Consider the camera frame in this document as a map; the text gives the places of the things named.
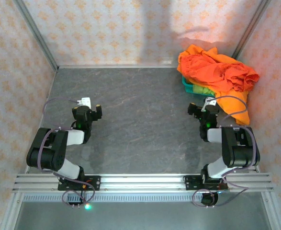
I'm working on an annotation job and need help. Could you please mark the long aluminium mounting rail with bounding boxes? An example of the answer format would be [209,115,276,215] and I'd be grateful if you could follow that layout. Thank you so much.
[12,173,274,192]

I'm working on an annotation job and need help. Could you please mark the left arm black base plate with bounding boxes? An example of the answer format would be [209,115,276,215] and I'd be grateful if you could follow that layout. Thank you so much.
[57,175,101,192]

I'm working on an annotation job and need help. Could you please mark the bright orange shorts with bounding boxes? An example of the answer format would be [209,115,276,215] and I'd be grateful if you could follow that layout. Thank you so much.
[177,44,251,126]

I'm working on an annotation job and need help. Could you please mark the teal plastic basket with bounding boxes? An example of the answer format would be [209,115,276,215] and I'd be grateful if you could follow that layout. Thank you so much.
[181,75,216,97]

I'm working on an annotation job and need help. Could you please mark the aluminium frame post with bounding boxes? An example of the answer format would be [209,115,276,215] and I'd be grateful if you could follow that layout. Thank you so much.
[12,0,59,72]
[231,0,271,59]

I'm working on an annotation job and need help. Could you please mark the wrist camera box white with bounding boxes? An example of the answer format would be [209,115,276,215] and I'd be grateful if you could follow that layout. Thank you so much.
[202,97,217,113]
[77,96,92,109]

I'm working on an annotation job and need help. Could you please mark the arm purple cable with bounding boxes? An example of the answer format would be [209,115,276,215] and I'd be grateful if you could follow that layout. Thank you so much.
[192,95,260,208]
[39,97,95,207]

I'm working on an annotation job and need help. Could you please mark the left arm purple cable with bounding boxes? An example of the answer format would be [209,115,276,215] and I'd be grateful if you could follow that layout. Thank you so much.
[39,97,95,207]

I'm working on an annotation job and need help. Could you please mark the aluminium frame beam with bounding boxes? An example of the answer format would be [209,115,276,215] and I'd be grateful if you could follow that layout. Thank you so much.
[261,191,281,230]
[0,191,23,230]

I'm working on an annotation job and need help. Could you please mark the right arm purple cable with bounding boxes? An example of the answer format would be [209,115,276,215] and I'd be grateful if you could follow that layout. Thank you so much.
[192,95,260,208]

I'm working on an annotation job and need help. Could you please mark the red-orange shorts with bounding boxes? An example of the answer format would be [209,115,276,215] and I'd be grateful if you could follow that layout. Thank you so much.
[178,53,260,93]

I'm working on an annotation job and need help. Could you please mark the black round connector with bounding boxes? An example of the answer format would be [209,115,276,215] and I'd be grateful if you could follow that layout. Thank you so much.
[201,193,219,207]

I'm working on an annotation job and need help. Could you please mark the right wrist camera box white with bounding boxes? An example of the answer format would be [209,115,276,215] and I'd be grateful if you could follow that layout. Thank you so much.
[202,97,217,113]

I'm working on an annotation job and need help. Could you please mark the aluminium frame bar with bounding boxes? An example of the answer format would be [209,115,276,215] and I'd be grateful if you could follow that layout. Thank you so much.
[56,64,179,70]

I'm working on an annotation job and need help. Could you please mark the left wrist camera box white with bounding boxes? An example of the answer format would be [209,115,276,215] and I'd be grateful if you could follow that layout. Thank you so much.
[77,96,92,109]

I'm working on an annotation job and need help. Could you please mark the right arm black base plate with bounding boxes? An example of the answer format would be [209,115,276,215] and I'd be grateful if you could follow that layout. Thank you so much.
[183,175,229,192]

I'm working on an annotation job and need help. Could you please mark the grey slotted cable duct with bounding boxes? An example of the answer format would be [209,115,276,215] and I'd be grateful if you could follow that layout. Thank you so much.
[22,193,203,202]

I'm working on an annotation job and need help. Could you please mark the lime green shorts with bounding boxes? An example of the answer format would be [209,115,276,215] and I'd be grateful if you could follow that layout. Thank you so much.
[192,83,215,96]

